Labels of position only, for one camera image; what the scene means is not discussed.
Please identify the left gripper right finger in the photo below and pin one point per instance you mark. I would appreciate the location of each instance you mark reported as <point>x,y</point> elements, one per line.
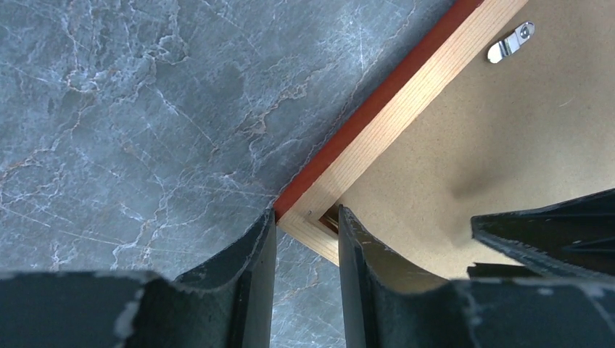
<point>388,301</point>

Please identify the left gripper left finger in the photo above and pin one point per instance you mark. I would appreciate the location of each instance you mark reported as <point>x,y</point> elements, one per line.
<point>224,302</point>

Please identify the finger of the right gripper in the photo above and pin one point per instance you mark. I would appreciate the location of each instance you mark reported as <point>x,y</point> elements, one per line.
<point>574,238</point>

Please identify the brown cardboard backing board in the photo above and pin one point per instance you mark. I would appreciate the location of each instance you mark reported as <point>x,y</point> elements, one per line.
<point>532,130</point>

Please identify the wooden picture frame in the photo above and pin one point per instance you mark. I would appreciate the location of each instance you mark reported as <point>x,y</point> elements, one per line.
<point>457,37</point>

